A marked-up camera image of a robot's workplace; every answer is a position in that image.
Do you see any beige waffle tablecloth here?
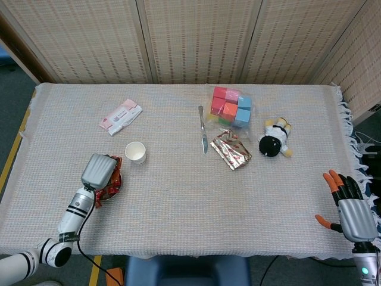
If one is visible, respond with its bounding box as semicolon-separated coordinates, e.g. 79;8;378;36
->
0;82;381;260

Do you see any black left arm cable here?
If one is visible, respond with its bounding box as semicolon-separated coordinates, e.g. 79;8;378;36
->
76;184;126;286

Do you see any metal butter knife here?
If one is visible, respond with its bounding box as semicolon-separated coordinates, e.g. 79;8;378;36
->
198;105;208;155

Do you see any black-headed plush doll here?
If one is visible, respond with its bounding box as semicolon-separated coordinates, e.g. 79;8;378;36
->
257;117;294;158

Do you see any gold foil snack wrapper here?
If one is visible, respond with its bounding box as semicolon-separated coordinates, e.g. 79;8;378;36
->
210;129;253;171

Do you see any black floor cable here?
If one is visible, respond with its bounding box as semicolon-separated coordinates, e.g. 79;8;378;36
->
259;255;281;286

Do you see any brown wooden board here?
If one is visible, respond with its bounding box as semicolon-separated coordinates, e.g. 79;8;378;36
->
0;13;53;84

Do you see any small orange box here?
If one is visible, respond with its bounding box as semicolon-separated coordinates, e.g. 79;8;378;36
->
105;267;124;286

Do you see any clear plastic bag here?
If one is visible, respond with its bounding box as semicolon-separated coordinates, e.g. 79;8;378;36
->
205;85;254;138

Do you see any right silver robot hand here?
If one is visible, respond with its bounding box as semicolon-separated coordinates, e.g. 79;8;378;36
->
314;169;378;243

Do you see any pink cube block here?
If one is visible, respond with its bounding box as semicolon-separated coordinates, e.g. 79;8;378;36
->
225;89;241;105

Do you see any metal bowl of red candies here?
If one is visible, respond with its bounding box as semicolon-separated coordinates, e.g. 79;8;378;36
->
94;154;123;203

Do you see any pink white wet wipes pack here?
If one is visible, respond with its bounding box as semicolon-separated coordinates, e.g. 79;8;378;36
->
99;98;143;136

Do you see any bamboo folding screen panel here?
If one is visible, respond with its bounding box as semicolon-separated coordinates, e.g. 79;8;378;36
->
136;0;263;85
312;0;381;126
0;0;153;85
241;0;367;85

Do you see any light blue cube block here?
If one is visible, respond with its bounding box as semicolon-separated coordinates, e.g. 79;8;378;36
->
237;95;253;110
233;107;251;128

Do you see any white paper cup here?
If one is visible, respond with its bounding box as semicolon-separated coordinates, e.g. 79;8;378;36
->
124;141;147;165

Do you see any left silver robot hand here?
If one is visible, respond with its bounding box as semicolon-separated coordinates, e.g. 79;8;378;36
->
80;153;120;190

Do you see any white cable with plug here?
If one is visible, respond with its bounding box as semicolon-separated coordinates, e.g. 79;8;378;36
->
354;130;376;153

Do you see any orange cube block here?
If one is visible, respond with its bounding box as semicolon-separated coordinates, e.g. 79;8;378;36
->
222;102;238;122

